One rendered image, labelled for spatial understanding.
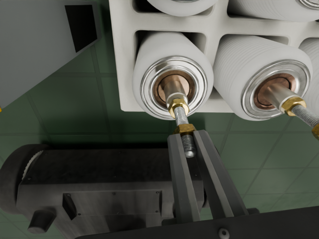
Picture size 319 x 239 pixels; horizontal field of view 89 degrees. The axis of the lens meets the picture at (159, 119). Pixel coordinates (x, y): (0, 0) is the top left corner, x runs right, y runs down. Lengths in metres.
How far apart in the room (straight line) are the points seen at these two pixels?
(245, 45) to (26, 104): 0.55
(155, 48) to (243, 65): 0.10
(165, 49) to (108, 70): 0.30
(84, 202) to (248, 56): 0.48
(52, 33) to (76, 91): 0.29
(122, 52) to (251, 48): 0.16
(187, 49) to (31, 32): 0.15
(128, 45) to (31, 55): 0.11
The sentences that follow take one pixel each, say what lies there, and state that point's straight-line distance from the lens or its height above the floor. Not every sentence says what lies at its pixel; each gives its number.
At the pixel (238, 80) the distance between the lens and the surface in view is 0.21.
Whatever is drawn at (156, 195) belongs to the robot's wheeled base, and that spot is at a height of 0.19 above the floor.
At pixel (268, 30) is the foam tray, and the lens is 0.29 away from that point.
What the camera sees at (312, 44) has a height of 0.17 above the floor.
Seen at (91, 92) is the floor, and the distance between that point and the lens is 0.50.
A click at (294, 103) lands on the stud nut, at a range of 0.20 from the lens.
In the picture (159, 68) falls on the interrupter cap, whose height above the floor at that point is 0.25.
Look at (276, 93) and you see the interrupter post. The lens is 0.22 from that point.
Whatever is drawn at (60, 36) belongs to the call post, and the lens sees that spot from 0.25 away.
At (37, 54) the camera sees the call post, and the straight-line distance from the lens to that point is 0.21.
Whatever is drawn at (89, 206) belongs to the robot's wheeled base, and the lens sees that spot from 0.53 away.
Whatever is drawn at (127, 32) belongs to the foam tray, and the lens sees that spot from 0.24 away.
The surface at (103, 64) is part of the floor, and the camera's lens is 0.45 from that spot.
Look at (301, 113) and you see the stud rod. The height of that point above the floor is 0.30.
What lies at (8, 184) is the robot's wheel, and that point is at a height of 0.17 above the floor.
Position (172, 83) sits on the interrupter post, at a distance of 0.18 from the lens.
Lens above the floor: 0.42
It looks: 54 degrees down
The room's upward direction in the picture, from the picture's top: 175 degrees clockwise
